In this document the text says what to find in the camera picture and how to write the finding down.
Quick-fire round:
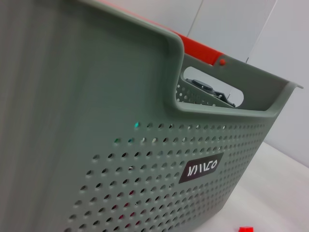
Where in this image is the grey perforated storage basket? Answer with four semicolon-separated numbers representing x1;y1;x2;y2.
0;0;304;232

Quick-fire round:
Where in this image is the glass pitcher with black handle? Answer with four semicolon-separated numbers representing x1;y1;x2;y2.
185;78;237;108

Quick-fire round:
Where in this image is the orange basket handle clip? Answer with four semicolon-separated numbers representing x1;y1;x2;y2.
176;32;228;67

